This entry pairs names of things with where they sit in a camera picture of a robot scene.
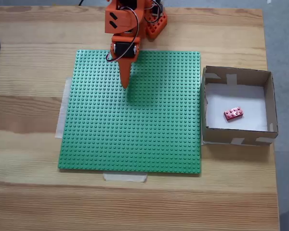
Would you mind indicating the red lego block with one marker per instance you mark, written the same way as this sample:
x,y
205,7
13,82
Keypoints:
x,y
233,114

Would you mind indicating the open cardboard box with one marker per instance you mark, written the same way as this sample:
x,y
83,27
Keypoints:
x,y
216,137

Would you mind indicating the green lego baseplate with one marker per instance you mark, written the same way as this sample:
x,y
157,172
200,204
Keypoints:
x,y
110,132

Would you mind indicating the white paper sheet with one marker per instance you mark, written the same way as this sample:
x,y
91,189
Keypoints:
x,y
245,96

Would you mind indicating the wide masking tape strip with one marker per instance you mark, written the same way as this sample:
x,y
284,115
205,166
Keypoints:
x,y
61,120

